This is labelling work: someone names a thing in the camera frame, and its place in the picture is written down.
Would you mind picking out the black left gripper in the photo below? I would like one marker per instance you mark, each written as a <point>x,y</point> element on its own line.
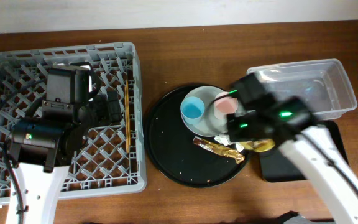
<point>113,106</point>

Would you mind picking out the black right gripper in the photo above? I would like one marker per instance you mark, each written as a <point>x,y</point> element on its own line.
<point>247,90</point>

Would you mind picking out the yellow bowl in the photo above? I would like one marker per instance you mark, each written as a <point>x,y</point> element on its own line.
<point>258,146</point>

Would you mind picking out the pink cup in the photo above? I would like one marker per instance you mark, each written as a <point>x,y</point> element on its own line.
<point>224,106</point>

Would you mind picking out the gold snack wrapper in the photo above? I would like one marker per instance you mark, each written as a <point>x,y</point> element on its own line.
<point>219,149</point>

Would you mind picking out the light blue cup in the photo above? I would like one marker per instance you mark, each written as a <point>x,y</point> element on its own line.
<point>192,110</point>

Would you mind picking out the white tissue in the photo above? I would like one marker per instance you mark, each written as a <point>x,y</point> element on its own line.
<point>224,140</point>

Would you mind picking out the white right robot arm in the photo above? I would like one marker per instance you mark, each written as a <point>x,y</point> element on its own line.
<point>299,135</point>

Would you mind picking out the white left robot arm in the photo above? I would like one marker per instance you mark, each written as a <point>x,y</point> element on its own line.
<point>42,144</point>

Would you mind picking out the grey dishwasher rack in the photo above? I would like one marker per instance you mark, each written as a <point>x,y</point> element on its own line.
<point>112,160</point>

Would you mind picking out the black rectangular tray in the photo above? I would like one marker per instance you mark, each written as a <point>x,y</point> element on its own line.
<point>277,168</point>

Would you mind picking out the grey round plate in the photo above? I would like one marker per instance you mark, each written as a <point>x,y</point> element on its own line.
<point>209,126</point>

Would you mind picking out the clear plastic bin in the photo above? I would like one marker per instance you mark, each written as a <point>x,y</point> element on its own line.
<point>322,84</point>

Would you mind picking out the round black tray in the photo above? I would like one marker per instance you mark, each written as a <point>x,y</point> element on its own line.
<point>169,144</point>

